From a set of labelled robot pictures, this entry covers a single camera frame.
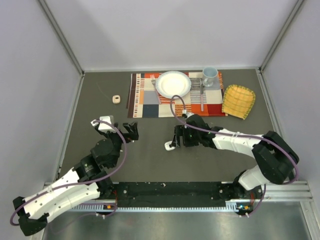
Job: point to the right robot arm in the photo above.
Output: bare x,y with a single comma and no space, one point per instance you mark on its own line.
275,159

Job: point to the pink handled knife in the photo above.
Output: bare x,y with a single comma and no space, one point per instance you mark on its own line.
201,97

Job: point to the aluminium frame rail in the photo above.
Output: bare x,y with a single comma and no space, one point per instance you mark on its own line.
287,190

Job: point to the silver fork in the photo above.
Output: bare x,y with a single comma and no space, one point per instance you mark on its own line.
153,81

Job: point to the white plate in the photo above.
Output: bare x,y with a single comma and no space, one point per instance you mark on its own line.
172,83

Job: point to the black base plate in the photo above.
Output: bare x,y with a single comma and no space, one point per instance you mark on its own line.
173,194

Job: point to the light blue cup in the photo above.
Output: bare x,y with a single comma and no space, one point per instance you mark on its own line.
210,77

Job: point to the beige earbud charging case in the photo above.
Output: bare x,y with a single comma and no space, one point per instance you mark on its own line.
116,99

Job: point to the yellow woven cloth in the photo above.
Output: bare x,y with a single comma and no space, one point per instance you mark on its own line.
238,101

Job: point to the grey cable duct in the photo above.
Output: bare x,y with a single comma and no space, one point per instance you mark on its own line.
227,206

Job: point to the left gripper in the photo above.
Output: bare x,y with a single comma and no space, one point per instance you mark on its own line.
133,134

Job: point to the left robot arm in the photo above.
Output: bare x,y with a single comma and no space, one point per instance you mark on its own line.
85,181

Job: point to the patchwork placemat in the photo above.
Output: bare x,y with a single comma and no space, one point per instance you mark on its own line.
143,102

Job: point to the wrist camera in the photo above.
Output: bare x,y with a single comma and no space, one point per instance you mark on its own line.
189,115
104,124

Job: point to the white earbud charging case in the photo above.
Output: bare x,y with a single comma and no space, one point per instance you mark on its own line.
169,146

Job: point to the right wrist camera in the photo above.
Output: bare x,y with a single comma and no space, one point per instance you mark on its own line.
189,115

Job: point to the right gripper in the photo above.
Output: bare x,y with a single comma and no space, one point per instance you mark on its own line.
181,130

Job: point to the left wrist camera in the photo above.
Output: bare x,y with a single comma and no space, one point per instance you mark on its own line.
104,124

